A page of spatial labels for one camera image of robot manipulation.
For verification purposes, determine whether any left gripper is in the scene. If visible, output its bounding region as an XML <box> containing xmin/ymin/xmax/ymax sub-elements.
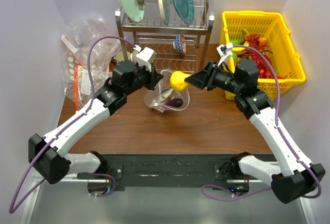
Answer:
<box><xmin>124</xmin><ymin>61</ymin><xmax>163</xmax><ymax>95</ymax></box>

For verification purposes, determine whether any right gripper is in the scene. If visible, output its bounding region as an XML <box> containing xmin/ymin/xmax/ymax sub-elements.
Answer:
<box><xmin>185</xmin><ymin>60</ymin><xmax>242</xmax><ymax>95</ymax></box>

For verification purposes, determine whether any grey toy fish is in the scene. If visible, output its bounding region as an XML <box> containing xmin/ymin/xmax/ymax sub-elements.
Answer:
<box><xmin>152</xmin><ymin>87</ymin><xmax>173</xmax><ymax>106</ymax></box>

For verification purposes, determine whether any yellow toy lemon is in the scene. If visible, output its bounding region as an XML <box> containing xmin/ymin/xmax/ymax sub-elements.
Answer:
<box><xmin>170</xmin><ymin>71</ymin><xmax>191</xmax><ymax>91</ymax></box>

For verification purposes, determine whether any clear zip top bag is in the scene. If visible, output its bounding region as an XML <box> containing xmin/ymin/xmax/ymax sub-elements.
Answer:
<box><xmin>144</xmin><ymin>69</ymin><xmax>190</xmax><ymax>113</ymax></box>

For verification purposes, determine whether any purple toy eggplant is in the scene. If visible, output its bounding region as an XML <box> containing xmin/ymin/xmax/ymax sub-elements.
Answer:
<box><xmin>162</xmin><ymin>98</ymin><xmax>183</xmax><ymax>108</ymax></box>

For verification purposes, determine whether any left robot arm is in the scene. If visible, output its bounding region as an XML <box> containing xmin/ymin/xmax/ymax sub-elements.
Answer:
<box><xmin>28</xmin><ymin>61</ymin><xmax>163</xmax><ymax>184</ymax></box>

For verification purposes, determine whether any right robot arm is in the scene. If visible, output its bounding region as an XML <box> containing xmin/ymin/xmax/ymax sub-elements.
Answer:
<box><xmin>184</xmin><ymin>59</ymin><xmax>325</xmax><ymax>204</ymax></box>

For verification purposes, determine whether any orange zipper bag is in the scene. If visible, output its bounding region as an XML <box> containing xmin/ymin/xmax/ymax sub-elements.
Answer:
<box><xmin>64</xmin><ymin>66</ymin><xmax>112</xmax><ymax>110</ymax></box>

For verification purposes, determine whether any grey patterned bowl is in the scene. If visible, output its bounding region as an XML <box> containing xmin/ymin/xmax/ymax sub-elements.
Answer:
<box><xmin>130</xmin><ymin>50</ymin><xmax>139</xmax><ymax>63</ymax></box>

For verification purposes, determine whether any cream enamel mug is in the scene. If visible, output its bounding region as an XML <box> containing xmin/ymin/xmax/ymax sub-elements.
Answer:
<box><xmin>114</xmin><ymin>51</ymin><xmax>130</xmax><ymax>64</ymax></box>

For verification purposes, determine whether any metal dish rack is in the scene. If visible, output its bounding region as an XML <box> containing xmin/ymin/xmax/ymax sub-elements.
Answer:
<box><xmin>115</xmin><ymin>0</ymin><xmax>215</xmax><ymax>74</ymax></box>

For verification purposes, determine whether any blue patterned bowl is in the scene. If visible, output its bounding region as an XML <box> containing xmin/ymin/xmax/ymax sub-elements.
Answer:
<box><xmin>173</xmin><ymin>35</ymin><xmax>186</xmax><ymax>54</ymax></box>

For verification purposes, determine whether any yellow toy banana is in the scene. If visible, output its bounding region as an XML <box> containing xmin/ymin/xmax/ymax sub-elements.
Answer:
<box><xmin>232</xmin><ymin>28</ymin><xmax>250</xmax><ymax>56</ymax></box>

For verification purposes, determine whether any green toy fruit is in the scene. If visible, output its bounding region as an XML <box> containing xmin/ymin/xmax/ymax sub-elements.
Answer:
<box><xmin>230</xmin><ymin>39</ymin><xmax>244</xmax><ymax>45</ymax></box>

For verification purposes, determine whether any red toy lobster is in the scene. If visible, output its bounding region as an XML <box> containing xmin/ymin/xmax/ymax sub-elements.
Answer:
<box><xmin>245</xmin><ymin>34</ymin><xmax>274</xmax><ymax>79</ymax></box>

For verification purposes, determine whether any yellow plastic basket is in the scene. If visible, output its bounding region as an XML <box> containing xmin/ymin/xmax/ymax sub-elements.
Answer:
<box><xmin>219</xmin><ymin>10</ymin><xmax>307</xmax><ymax>101</ymax></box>

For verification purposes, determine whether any pile of clear bags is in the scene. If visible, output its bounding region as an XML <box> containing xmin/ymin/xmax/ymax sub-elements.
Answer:
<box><xmin>61</xmin><ymin>13</ymin><xmax>122</xmax><ymax>85</ymax></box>

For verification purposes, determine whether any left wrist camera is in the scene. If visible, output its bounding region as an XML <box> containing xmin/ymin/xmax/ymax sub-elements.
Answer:
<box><xmin>136</xmin><ymin>47</ymin><xmax>157</xmax><ymax>72</ymax></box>

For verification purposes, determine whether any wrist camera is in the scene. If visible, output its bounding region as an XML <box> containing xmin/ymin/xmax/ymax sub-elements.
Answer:
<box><xmin>217</xmin><ymin>43</ymin><xmax>234</xmax><ymax>66</ymax></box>
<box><xmin>136</xmin><ymin>47</ymin><xmax>157</xmax><ymax>72</ymax></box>

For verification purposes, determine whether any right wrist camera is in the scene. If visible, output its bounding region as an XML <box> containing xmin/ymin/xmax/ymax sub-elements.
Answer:
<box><xmin>217</xmin><ymin>43</ymin><xmax>234</xmax><ymax>66</ymax></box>

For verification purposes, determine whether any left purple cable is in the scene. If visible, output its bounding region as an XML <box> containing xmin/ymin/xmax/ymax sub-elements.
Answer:
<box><xmin>8</xmin><ymin>36</ymin><xmax>140</xmax><ymax>214</ymax></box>

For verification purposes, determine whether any purple cable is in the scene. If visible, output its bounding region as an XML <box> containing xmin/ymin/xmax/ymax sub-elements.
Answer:
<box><xmin>8</xmin><ymin>36</ymin><xmax>140</xmax><ymax>214</ymax></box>
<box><xmin>201</xmin><ymin>44</ymin><xmax>323</xmax><ymax>202</ymax></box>

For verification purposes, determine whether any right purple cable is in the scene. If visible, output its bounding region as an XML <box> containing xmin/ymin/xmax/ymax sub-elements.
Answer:
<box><xmin>201</xmin><ymin>44</ymin><xmax>323</xmax><ymax>202</ymax></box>

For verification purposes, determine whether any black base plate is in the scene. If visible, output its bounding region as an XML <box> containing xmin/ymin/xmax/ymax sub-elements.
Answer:
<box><xmin>102</xmin><ymin>154</ymin><xmax>248</xmax><ymax>191</ymax></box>

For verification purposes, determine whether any aluminium frame rail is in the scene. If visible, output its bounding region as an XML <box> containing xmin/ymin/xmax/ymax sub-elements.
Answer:
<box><xmin>19</xmin><ymin>128</ymin><xmax>315</xmax><ymax>224</ymax></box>

